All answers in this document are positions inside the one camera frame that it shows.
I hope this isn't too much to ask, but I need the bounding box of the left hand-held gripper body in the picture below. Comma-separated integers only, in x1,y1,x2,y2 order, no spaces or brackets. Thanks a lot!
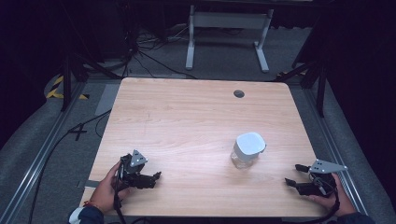
117,148,149,191

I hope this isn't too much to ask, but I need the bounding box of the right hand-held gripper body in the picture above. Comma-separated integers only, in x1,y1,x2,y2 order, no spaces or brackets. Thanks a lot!
298,159,348,198

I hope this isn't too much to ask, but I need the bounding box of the clear glass jar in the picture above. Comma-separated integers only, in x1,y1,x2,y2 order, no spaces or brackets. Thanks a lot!
230,143,260,170

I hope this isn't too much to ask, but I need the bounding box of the white jar lid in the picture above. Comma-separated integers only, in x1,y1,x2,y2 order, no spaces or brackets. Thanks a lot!
234,132,267,162

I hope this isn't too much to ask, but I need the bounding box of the person's right hand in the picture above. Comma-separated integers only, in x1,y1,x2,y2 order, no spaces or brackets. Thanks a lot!
306,173,357,217

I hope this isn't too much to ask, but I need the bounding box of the person's left hand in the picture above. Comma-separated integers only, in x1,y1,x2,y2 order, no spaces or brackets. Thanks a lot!
89,161,133,215

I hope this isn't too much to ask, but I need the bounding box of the grey tape strip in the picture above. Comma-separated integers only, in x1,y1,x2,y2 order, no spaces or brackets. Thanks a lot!
77,179,101,189

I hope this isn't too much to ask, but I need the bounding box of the black tripod stand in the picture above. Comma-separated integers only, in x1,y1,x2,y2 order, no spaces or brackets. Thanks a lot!
57,0,124,112
274,12,331,119

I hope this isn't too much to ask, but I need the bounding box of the aluminium floor rail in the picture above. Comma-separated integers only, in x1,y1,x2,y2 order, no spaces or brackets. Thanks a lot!
0,81,87,224
300,83,368,216

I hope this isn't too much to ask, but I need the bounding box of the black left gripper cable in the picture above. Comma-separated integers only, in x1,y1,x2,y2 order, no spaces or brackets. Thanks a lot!
112,167,128,224

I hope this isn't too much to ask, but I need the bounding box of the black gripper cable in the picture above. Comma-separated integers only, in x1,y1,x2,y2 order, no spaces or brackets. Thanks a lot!
281,178,341,224
112,167,128,224

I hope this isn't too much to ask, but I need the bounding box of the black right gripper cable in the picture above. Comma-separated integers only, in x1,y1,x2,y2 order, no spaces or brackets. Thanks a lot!
281,178,341,224

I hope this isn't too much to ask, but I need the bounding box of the red bracelet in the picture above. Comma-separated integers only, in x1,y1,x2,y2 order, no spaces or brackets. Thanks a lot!
82,200,100,211

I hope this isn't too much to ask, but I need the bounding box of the black floor cable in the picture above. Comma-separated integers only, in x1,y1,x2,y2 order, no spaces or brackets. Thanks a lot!
27,109,112,224

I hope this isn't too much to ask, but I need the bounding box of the bundle of black floor cables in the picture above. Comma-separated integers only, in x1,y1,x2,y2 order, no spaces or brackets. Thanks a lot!
120,21,199,80

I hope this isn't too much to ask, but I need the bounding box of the white metal table frame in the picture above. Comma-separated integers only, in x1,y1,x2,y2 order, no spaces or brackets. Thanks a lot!
185,4,275,74

